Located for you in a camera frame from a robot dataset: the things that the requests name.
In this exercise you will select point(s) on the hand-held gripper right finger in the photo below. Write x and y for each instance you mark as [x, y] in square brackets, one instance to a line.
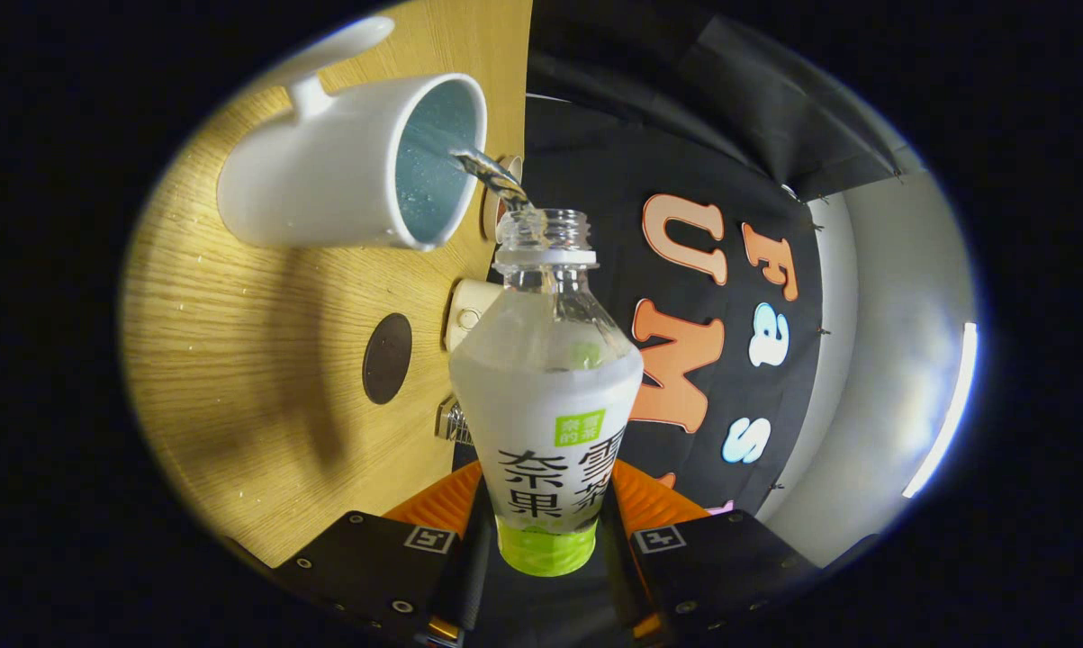
[721, 567]

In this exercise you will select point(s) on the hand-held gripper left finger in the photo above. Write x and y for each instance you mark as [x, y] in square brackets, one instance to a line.
[370, 567]

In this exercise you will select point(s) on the clear juice bottle white label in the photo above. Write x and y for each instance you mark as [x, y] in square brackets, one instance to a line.
[541, 423]

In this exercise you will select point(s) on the white toaster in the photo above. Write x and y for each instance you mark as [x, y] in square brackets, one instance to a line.
[467, 310]

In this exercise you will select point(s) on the dark round coaster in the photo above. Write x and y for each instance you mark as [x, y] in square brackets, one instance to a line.
[387, 358]

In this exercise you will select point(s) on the white cup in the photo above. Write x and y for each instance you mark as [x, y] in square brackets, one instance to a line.
[325, 171]

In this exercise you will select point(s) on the wooden table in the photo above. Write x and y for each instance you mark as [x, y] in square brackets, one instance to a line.
[235, 360]

